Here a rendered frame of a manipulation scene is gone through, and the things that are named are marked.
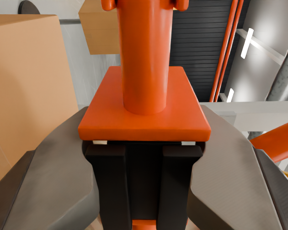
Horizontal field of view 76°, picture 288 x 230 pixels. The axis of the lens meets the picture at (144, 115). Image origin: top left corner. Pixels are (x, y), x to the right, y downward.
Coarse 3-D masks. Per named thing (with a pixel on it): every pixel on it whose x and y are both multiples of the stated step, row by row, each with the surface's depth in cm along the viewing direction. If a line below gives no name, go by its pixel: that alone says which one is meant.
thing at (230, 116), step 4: (216, 112) 122; (220, 112) 122; (224, 112) 122; (228, 112) 121; (232, 112) 121; (224, 116) 119; (228, 116) 119; (232, 116) 119; (228, 120) 121; (232, 120) 121; (232, 124) 123
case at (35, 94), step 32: (0, 32) 16; (32, 32) 21; (0, 64) 16; (32, 64) 21; (64, 64) 29; (0, 96) 16; (32, 96) 21; (64, 96) 29; (0, 128) 16; (32, 128) 21; (0, 160) 16
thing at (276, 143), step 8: (280, 128) 13; (264, 136) 14; (272, 136) 13; (280, 136) 13; (256, 144) 14; (264, 144) 13; (272, 144) 13; (280, 144) 13; (272, 152) 13; (280, 152) 13; (272, 160) 13; (280, 160) 13
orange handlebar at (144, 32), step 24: (120, 0) 6; (144, 0) 6; (168, 0) 6; (120, 24) 7; (144, 24) 7; (168, 24) 7; (120, 48) 8; (144, 48) 7; (168, 48) 8; (144, 72) 8; (144, 96) 8
